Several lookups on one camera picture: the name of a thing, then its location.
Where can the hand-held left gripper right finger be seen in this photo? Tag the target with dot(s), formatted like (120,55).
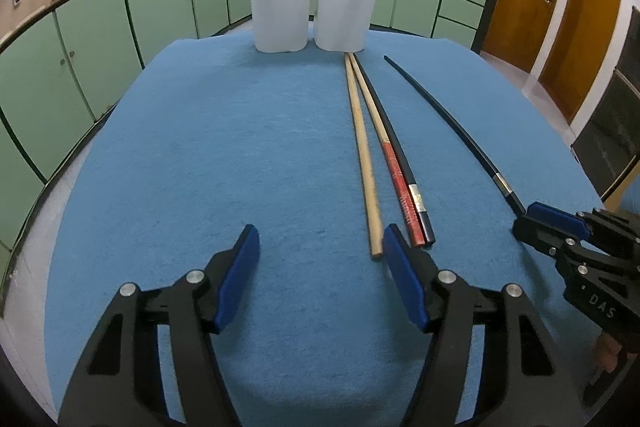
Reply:
(407,277)

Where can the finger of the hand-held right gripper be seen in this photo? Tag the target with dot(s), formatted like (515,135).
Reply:
(555,216)
(535,234)

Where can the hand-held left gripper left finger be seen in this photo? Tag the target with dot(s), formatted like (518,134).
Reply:
(240,277)

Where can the black chopstick silver band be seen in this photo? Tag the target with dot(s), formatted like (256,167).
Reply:
(398,152)
(501,187)

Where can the red patterned chopstick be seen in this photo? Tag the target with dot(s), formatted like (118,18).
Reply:
(395,167)

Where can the light wooden chopstick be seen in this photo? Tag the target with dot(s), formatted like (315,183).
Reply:
(362,147)

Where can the white two-compartment utensil holder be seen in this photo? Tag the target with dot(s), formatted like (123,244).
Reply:
(280,7)

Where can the person's right hand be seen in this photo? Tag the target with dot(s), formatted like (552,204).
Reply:
(609,352)

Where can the dark glass cabinet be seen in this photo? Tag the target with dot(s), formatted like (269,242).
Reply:
(615,107)

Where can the blue felt mat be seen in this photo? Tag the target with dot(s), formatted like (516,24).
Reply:
(225,132)

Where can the plain wooden door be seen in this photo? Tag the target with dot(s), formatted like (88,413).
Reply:
(585,32)

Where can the green base cabinets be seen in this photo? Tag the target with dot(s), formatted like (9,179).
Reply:
(75,57)

